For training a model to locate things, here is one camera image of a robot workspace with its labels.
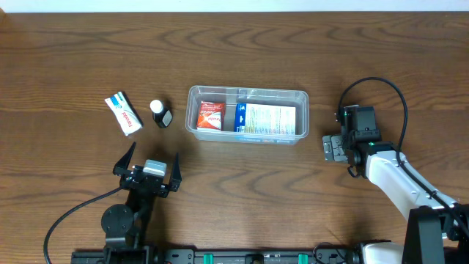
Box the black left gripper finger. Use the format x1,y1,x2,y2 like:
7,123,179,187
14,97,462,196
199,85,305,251
170,153,182,180
114,142,136,169

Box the red medicine box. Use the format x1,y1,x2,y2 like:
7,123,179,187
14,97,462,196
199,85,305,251
196,101,226,131

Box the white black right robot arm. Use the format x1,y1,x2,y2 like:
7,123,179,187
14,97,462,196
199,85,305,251
337,106,468,263

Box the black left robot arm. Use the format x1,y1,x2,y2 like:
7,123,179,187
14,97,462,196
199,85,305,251
100,143,182,264

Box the clear plastic container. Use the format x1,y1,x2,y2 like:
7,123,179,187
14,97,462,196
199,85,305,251
185,85,309,144

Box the white Panadol box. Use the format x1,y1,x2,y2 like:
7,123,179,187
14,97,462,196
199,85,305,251
104,92,143,136

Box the dark brown medicine bottle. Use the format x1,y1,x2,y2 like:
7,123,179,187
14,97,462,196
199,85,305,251
149,100,173,128

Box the black mounting rail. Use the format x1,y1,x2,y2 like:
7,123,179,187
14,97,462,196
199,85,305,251
70,247,363,264

